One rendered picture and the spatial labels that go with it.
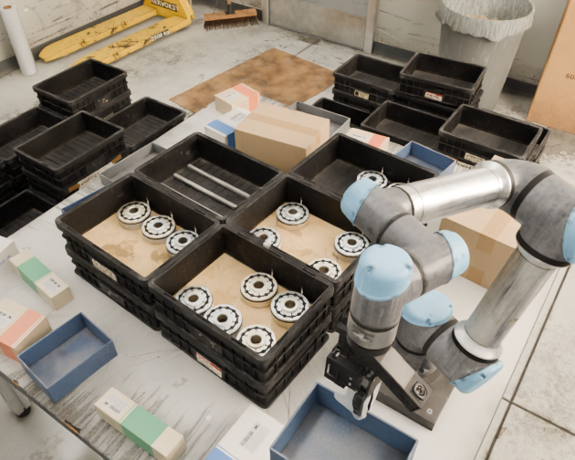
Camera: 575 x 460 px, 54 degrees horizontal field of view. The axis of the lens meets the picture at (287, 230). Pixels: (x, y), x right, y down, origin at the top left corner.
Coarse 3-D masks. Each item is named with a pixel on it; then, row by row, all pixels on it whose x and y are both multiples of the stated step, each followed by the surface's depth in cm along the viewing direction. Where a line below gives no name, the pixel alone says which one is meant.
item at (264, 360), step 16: (224, 224) 162; (160, 272) 148; (304, 272) 148; (160, 288) 144; (176, 304) 140; (320, 304) 141; (192, 320) 139; (208, 320) 136; (304, 320) 136; (224, 336) 133; (288, 336) 133; (240, 352) 131; (256, 352) 129; (272, 352) 129
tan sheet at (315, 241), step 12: (276, 216) 179; (312, 216) 179; (312, 228) 175; (324, 228) 175; (336, 228) 175; (288, 240) 171; (300, 240) 171; (312, 240) 171; (324, 240) 171; (288, 252) 167; (300, 252) 167; (312, 252) 167; (324, 252) 167; (348, 264) 164
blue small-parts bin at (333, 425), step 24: (312, 408) 104; (336, 408) 102; (288, 432) 97; (312, 432) 101; (336, 432) 101; (360, 432) 100; (384, 432) 97; (288, 456) 97; (312, 456) 97; (336, 456) 97; (360, 456) 97; (384, 456) 97; (408, 456) 90
